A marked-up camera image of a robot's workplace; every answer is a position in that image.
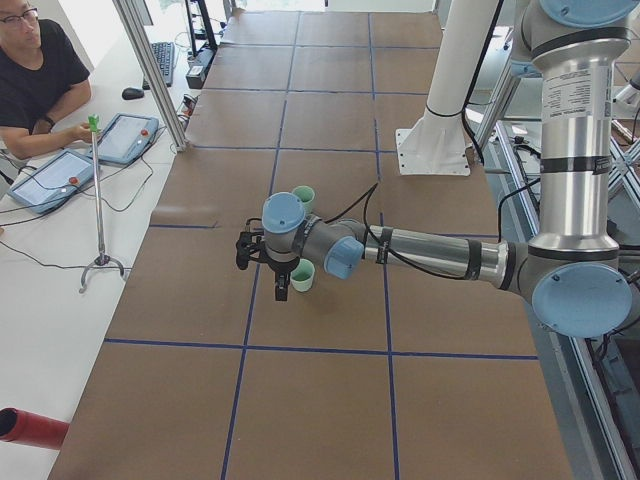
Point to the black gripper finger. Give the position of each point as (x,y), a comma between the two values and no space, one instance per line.
(281,287)

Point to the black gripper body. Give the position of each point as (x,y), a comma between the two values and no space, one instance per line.
(280,267)

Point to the light green cup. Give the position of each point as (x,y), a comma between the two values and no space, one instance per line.
(306,195)
(302,277)

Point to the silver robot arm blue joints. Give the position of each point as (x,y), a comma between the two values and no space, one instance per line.
(568,272)

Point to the blue teach pendant tablet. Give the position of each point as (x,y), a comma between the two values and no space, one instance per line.
(125,138)
(53,183)

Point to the black computer mouse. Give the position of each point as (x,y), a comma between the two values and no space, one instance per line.
(131,93)

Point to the metal stand green top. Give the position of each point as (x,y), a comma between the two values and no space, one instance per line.
(103,260)

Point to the black keyboard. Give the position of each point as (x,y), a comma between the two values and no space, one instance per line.
(164,53)

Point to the person in black shirt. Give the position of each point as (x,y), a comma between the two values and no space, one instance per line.
(43,81)

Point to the red cylinder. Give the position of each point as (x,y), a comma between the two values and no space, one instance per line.
(30,429)

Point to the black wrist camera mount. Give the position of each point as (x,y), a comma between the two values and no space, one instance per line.
(249,247)

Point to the white pillar base mount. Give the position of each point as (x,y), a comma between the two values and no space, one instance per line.
(435,145)

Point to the aluminium frame post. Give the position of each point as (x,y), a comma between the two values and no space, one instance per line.
(136,33)

